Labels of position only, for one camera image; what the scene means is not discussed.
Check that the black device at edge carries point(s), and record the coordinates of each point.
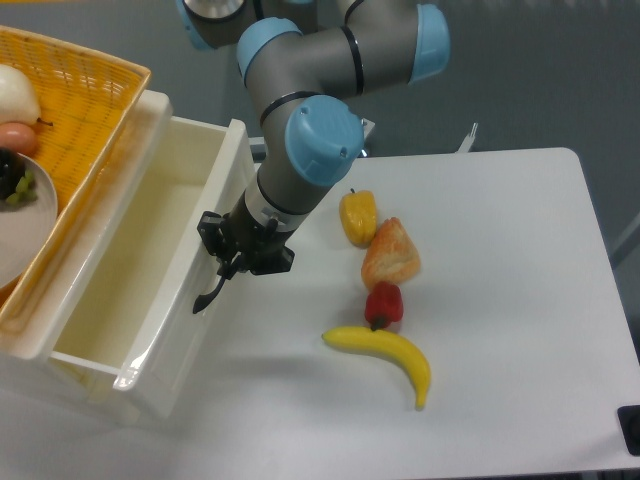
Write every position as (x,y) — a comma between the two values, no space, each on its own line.
(629,420)

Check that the yellow bell pepper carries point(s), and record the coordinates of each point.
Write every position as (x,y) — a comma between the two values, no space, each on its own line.
(358,215)

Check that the croissant bread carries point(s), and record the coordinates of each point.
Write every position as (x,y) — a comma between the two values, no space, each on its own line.
(391,257)

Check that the white metal frame bracket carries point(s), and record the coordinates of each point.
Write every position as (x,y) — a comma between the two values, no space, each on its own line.
(259,149)

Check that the white plate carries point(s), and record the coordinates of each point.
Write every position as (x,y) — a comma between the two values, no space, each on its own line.
(26,227)

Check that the yellow woven basket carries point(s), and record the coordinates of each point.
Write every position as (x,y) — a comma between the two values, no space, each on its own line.
(90,95)

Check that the dark grapes bunch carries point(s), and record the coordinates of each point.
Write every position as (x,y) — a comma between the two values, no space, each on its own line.
(17,180)

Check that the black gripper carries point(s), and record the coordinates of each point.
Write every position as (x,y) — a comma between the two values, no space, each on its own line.
(261,247)

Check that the yellow banana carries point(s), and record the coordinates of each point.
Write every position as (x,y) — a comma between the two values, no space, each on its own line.
(387,345)

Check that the white pear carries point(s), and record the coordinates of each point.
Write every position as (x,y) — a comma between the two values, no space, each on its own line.
(19,101)

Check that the white drawer cabinet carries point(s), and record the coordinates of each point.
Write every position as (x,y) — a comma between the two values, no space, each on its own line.
(24,356)

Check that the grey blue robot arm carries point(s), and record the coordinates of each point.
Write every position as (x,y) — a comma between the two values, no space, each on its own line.
(299,78)

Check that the pink sausage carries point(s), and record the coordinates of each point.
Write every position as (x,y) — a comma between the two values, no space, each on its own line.
(18,137)

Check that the red bell pepper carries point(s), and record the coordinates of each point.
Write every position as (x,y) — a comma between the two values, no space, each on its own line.
(384,306)

